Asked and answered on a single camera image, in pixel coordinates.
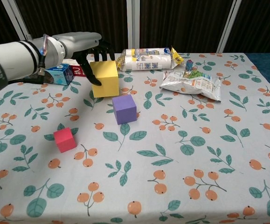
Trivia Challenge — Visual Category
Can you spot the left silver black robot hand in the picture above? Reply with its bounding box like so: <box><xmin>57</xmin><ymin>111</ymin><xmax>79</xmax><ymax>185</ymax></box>
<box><xmin>57</xmin><ymin>32</ymin><xmax>116</xmax><ymax>86</ymax></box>

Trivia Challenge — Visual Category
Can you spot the large yellow foam cube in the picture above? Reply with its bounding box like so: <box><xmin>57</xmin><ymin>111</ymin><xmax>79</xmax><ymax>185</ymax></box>
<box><xmin>89</xmin><ymin>60</ymin><xmax>120</xmax><ymax>98</ymax></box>

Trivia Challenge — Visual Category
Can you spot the medium purple foam cube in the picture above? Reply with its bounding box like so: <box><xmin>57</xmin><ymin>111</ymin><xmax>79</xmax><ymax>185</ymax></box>
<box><xmin>112</xmin><ymin>94</ymin><xmax>138</xmax><ymax>126</ymax></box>

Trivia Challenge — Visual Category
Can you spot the small pink foam cube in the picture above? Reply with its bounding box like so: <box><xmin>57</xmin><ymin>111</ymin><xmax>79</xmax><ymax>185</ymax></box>
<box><xmin>53</xmin><ymin>127</ymin><xmax>77</xmax><ymax>154</ymax></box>

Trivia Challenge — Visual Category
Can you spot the long white red box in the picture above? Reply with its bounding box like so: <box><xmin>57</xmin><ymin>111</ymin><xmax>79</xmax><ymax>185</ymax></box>
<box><xmin>63</xmin><ymin>58</ymin><xmax>91</xmax><ymax>77</ymax></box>

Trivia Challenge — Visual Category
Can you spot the blue biscuit box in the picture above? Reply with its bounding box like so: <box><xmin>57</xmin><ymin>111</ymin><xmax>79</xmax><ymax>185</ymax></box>
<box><xmin>43</xmin><ymin>63</ymin><xmax>74</xmax><ymax>85</ymax></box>

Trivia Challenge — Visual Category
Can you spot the white yellow snack bag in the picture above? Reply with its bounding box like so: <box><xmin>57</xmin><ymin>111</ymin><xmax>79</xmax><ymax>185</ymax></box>
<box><xmin>114</xmin><ymin>48</ymin><xmax>173</xmax><ymax>71</ymax></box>

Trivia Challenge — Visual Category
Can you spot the yellow snack packet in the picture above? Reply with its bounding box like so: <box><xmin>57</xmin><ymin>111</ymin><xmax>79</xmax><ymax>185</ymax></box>
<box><xmin>170</xmin><ymin>46</ymin><xmax>184</xmax><ymax>68</ymax></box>

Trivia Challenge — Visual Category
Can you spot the small blue wrapped candy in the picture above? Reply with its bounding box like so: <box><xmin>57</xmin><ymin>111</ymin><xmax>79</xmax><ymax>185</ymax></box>
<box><xmin>185</xmin><ymin>59</ymin><xmax>197</xmax><ymax>71</ymax></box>

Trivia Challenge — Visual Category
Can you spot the silver crumpled snack bag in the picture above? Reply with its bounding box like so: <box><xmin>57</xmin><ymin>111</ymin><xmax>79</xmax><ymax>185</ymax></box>
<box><xmin>159</xmin><ymin>70</ymin><xmax>222</xmax><ymax>103</ymax></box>

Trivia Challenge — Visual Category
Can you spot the floral fruit print tablecloth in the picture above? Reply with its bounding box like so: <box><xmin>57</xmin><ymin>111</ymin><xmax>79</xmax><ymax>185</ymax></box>
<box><xmin>0</xmin><ymin>53</ymin><xmax>270</xmax><ymax>224</ymax></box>

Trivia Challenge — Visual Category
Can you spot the black wrist cable with plug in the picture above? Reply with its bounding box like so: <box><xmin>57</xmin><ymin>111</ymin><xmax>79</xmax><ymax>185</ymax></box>
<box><xmin>6</xmin><ymin>67</ymin><xmax>47</xmax><ymax>85</ymax></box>

